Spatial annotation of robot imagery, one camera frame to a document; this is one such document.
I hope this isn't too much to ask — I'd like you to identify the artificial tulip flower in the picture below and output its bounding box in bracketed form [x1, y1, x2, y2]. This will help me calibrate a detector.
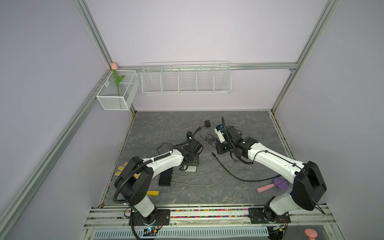
[111, 63, 125, 96]

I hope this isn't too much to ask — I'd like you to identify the black network switch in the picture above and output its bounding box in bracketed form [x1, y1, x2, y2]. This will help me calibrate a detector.
[158, 168, 173, 187]

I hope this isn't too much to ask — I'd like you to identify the blue yellow toy rake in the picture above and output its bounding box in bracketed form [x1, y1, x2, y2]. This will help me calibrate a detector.
[147, 191, 161, 197]

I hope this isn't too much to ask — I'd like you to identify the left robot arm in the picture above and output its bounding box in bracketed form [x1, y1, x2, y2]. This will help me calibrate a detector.
[113, 127, 204, 225]

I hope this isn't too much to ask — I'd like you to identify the black power brick far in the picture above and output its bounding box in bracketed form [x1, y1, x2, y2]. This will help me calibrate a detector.
[205, 120, 211, 128]

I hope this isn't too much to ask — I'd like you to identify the black power cord tangled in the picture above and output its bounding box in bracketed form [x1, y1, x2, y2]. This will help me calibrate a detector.
[157, 125, 217, 154]

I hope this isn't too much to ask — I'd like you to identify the white mesh basket small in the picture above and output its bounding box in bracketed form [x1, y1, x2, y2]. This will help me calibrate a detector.
[96, 70, 140, 111]

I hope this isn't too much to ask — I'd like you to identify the white wire basket long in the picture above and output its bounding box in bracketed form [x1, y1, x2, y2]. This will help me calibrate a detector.
[141, 61, 232, 95]

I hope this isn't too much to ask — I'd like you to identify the yellow work glove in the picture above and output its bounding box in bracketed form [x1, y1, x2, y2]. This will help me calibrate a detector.
[115, 162, 128, 176]

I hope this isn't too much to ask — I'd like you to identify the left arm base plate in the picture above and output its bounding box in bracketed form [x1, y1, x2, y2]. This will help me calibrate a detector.
[131, 209, 171, 226]

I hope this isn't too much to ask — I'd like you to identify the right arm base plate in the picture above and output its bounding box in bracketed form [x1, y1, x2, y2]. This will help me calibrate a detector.
[248, 207, 291, 224]

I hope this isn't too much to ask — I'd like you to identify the pink purple toy shovel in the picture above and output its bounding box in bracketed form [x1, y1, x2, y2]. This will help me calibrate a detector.
[257, 178, 290, 193]

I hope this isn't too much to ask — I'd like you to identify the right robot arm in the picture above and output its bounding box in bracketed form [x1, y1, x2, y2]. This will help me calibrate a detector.
[214, 121, 327, 223]

